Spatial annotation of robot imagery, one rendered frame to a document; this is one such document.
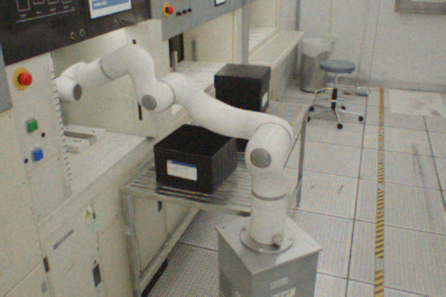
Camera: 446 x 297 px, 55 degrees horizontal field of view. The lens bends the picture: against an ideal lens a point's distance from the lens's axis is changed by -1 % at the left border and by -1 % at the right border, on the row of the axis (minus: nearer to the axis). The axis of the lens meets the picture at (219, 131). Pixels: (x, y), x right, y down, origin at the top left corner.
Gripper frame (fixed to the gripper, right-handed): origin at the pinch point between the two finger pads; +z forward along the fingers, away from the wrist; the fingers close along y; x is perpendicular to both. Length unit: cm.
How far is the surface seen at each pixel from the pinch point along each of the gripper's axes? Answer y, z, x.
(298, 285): -20, -118, -57
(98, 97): 41.2, -17.5, -16.9
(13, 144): -40, -32, -3
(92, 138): 25.5, -20.8, -30.8
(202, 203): 4, -78, -44
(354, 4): 437, -161, -15
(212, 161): 11, -80, -29
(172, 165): 14, -63, -34
